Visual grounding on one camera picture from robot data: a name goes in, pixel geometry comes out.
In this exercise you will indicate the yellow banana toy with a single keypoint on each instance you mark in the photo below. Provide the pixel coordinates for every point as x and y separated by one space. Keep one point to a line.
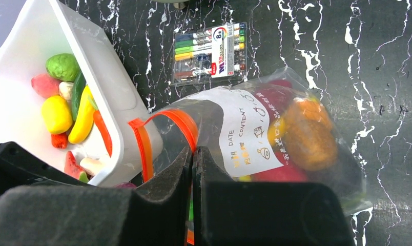
276 132

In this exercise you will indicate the purple sweet potato toy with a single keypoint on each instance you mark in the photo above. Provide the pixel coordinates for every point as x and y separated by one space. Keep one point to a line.
275 96

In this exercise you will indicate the watermelon slice toy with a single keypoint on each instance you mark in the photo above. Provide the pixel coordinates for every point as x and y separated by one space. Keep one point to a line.
74 170

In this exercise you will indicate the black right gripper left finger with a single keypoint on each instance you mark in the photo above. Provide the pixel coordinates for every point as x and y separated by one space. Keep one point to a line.
154 213

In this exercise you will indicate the yellow squash toy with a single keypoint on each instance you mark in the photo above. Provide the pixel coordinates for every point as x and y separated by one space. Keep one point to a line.
84 121

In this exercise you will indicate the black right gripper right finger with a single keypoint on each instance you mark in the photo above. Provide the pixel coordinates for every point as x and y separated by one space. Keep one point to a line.
228 212

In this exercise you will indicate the green custard apple toy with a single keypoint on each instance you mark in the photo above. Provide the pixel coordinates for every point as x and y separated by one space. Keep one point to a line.
63 66

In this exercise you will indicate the clear orange-zip bag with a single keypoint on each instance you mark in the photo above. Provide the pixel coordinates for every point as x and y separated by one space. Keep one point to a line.
232 123

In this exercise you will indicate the yellow lemon toy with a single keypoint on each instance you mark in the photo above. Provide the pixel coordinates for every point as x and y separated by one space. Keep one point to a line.
57 115

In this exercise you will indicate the pack of coloured markers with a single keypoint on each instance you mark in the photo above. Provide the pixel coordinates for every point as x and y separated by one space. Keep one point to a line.
213 55

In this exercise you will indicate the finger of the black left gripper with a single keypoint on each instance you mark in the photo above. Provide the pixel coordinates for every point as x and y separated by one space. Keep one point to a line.
18 167

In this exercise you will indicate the round pastel drawer cabinet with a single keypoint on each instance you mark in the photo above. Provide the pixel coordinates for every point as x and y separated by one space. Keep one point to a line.
178 4

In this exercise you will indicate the orange ginger root toy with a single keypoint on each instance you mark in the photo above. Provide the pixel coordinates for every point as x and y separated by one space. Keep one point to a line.
309 138

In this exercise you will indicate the red fruit toy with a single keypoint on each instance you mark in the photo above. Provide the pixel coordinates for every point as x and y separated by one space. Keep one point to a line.
286 173

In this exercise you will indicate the white garlic bulb toy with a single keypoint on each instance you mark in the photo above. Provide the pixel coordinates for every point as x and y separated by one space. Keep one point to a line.
65 90

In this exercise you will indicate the orange carrot toy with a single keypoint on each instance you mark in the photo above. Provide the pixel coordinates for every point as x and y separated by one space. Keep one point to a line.
99 122

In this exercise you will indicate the white plastic food bin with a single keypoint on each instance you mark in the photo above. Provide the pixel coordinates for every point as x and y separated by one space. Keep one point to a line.
47 28

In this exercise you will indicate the red strawberry toy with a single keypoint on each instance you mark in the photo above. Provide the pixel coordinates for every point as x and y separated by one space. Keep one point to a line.
59 141

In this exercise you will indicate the pink peach toy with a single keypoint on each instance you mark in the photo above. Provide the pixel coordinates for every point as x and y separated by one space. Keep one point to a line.
45 85

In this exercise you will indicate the dark green cucumber toy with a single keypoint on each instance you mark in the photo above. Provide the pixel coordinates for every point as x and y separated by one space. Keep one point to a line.
77 90

